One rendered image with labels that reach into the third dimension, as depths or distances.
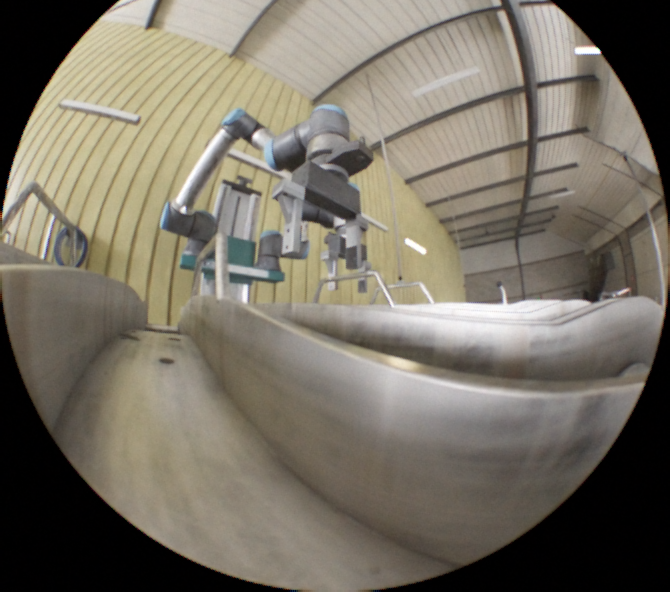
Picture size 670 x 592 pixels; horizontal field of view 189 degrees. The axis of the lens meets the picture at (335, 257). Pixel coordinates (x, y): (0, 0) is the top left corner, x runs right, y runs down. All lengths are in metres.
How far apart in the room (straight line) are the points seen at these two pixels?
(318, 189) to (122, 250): 2.20
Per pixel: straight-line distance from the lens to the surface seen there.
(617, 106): 7.71
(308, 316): 0.17
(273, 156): 0.51
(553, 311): 0.22
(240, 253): 1.39
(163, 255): 2.29
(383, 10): 4.56
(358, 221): 0.38
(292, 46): 4.71
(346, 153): 0.34
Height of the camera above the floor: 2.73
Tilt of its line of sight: 15 degrees up
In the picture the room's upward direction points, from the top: straight up
